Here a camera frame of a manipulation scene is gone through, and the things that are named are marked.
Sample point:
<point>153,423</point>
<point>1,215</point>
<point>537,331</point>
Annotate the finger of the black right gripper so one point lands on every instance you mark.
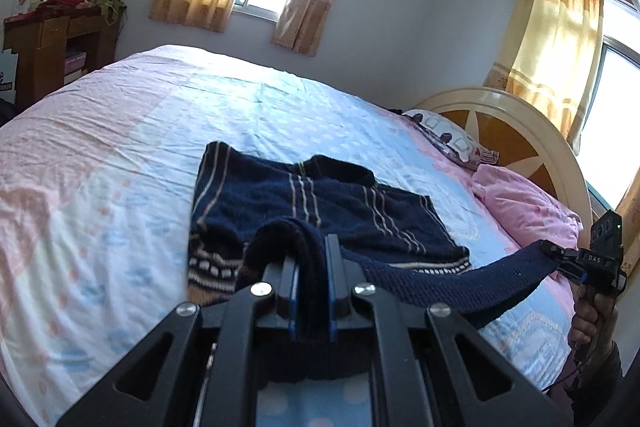
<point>553,251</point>
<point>575,273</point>

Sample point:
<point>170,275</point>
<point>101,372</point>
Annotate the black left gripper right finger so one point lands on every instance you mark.
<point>429,366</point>

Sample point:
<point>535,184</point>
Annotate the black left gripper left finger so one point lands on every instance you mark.
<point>200,366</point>

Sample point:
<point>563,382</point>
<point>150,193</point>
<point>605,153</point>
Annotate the navy striped knitted sweater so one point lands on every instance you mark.
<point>250,212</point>

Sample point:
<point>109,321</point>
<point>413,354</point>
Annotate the dark sleeved right forearm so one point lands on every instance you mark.
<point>591,391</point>

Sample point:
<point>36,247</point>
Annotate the person's right hand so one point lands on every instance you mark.
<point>593,322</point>

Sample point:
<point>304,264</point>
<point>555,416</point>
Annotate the pink pillow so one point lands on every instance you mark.
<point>524,210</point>

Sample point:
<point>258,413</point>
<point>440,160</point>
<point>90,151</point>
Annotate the cream and orange headboard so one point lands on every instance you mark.
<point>526,141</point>

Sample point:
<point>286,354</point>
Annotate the white patterned pillow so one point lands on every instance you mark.
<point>451,140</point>

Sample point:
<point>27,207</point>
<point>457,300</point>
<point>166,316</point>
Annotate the side window orange curtain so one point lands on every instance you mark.
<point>549,58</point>

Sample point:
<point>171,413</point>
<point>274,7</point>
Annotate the pink and blue bed sheet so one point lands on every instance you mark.
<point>97,181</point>

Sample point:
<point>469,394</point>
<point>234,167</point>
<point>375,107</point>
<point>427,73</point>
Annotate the brown wooden desk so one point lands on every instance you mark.
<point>42,39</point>

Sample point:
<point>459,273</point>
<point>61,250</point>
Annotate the white paper bag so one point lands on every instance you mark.
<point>8,68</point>

